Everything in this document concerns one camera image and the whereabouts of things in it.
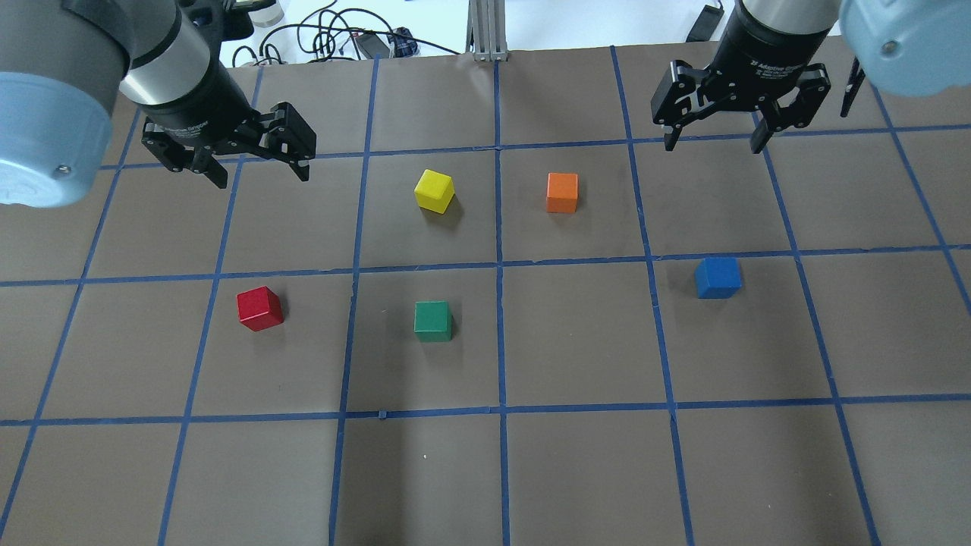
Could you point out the red wooden block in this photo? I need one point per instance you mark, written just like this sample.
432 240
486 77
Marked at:
259 309

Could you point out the yellow wooden block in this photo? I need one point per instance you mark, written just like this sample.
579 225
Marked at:
434 191

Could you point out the aluminium frame post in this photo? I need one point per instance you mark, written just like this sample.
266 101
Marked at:
486 38

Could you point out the white bottle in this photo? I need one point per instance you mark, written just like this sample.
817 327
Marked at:
264 13

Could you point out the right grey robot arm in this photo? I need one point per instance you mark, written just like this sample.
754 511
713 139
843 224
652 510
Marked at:
908 48

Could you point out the black power adapter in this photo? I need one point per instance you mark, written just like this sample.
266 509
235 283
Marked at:
706 23

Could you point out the orange wooden block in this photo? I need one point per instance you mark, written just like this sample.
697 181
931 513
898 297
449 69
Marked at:
562 193

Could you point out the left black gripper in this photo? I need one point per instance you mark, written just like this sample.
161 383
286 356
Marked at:
199 106

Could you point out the green wooden block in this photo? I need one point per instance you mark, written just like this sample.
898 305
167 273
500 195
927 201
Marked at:
433 321

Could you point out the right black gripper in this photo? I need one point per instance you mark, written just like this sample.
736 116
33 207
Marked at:
761 50

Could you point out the blue wooden block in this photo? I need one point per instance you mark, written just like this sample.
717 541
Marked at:
718 278

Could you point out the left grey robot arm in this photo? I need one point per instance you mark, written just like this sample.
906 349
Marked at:
64 63

